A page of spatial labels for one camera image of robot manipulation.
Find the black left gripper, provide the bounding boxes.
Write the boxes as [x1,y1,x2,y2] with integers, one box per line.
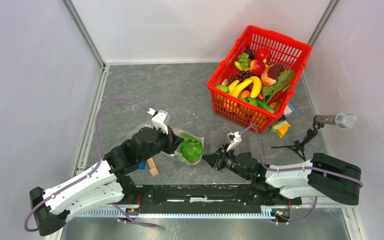
[138,123,184,164]

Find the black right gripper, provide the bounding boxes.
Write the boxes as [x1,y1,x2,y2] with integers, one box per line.
[201,143,250,181]

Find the clear zip top bag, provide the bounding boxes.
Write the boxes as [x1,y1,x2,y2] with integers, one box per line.
[127,124,205,166]

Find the green toy lettuce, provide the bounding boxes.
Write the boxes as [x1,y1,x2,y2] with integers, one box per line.
[177,131,204,164]

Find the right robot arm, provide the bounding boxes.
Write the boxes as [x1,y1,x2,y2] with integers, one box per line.
[202,145,363,206]

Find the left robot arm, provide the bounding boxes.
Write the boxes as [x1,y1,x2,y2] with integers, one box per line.
[28,127,184,237]

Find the wooden cube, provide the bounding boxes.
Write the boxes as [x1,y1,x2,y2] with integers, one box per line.
[149,167,160,177]
[147,157,156,169]

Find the blue green block stack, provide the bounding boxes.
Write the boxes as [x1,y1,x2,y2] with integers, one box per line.
[138,162,146,170]

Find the green toy lime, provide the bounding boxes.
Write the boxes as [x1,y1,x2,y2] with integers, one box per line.
[216,85,230,94]

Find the yellow toy bananas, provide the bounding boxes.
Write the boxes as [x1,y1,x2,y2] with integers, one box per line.
[227,76,263,99]

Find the yellow green block pile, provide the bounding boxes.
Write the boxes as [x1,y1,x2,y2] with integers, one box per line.
[270,120,291,138]

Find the red plastic basket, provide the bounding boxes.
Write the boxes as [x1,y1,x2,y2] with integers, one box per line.
[207,25,312,134]

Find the dark green leafy vegetable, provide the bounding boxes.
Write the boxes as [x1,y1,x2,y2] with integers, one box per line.
[261,70,295,104]

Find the red toy apple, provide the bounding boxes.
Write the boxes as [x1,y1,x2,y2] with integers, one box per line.
[249,59,266,76]

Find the green toy grapes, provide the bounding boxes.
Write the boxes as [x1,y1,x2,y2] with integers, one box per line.
[237,52,250,69]

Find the red toy tomato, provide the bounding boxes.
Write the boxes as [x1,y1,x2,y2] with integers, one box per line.
[254,48,272,63]

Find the silver microphone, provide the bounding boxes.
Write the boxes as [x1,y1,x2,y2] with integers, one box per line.
[314,112,357,129]

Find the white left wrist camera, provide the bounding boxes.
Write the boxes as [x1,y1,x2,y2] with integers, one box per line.
[147,108,171,135]

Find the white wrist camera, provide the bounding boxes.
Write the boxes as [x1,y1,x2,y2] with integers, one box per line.
[226,131,242,152]
[147,108,171,135]

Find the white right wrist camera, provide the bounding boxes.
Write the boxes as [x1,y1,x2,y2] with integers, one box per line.
[226,131,242,152]

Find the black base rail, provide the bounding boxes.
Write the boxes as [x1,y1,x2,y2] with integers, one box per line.
[121,184,302,214]

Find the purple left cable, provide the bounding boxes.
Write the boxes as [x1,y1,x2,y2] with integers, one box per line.
[23,97,153,233]

